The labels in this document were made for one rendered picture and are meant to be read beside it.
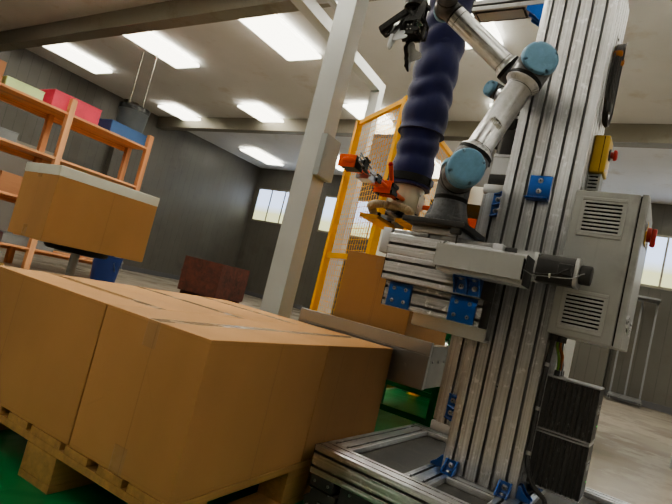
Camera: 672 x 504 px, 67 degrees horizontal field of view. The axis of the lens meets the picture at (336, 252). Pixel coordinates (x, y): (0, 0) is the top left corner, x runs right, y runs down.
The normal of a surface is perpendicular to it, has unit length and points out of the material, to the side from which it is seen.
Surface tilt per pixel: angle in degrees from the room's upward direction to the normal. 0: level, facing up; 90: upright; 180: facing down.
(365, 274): 90
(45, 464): 90
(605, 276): 90
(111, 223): 90
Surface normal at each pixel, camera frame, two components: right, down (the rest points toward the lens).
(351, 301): -0.49, -0.18
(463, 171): -0.12, 0.02
